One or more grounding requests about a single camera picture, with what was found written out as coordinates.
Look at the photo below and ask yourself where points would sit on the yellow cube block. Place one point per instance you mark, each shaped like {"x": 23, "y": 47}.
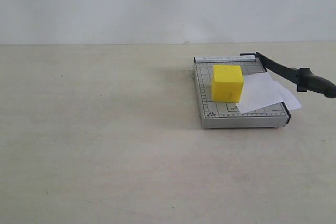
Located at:
{"x": 227, "y": 83}

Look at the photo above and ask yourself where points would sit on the black cutter blade arm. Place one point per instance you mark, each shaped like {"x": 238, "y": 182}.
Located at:
{"x": 302, "y": 77}

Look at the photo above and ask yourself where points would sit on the grey paper cutter base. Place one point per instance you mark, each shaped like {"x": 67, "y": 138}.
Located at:
{"x": 217, "y": 115}

